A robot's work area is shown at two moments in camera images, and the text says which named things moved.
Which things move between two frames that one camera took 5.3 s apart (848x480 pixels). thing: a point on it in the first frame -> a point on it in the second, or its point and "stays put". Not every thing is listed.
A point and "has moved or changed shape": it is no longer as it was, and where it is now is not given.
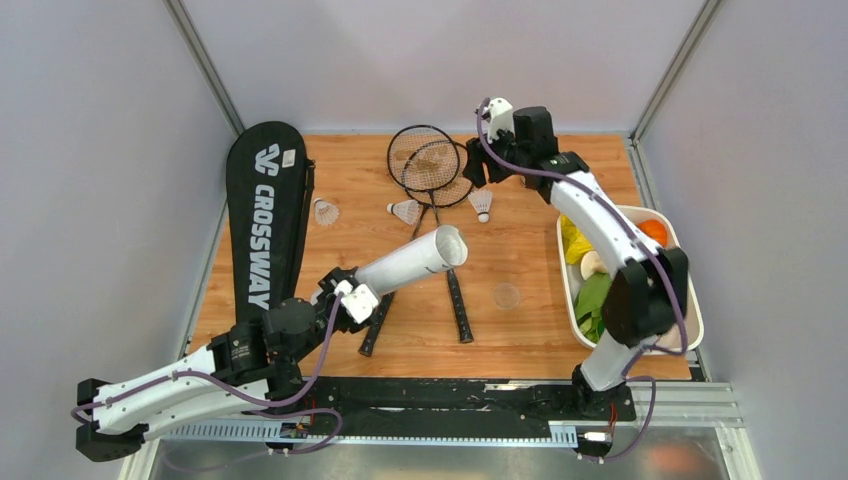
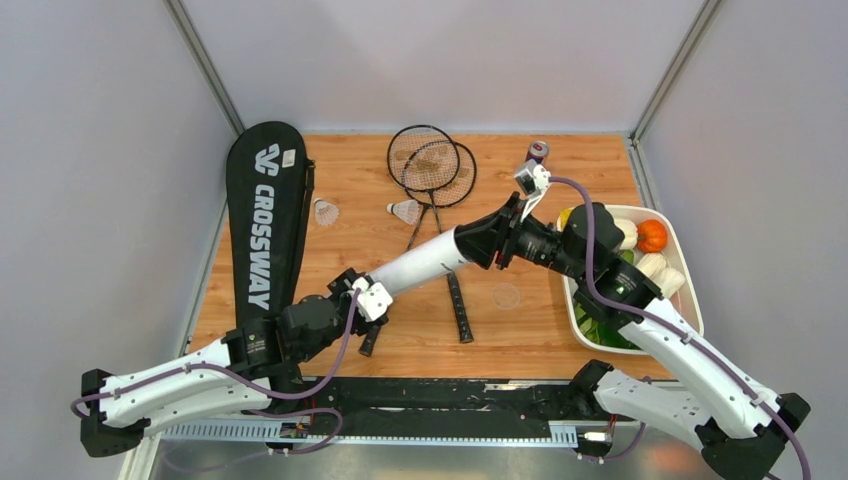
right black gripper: (478, 156) -> (478, 239)
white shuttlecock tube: (446, 247) has moved or changed shape
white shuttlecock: (325, 213) stays put
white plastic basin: (571, 276) stays put
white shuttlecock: (408, 210) stays put
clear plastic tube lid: (506, 296) stays put
